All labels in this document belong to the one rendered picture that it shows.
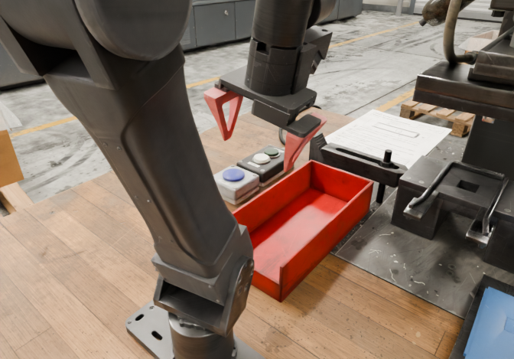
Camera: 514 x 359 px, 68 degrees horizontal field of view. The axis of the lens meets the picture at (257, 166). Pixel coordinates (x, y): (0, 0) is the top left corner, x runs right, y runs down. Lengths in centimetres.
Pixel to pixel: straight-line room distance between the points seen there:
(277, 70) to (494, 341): 36
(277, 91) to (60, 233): 41
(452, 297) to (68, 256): 52
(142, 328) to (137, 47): 36
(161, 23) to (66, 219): 55
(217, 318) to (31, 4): 29
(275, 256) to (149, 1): 43
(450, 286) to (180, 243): 39
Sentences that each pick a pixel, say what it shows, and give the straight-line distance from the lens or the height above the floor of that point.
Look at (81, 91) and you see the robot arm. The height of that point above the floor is 122.
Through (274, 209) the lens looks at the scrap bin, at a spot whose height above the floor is 92.
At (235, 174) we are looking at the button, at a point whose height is 94.
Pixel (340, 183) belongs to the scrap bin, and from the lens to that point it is 67.
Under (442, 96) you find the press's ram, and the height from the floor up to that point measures 112.
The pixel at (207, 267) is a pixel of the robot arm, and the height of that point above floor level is 106.
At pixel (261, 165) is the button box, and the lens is 72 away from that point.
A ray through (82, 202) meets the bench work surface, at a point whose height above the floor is 90.
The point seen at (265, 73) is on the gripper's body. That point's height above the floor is 117.
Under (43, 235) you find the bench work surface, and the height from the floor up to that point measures 90.
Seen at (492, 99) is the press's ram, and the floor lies 113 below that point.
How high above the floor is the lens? 128
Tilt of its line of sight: 29 degrees down
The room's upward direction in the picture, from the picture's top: straight up
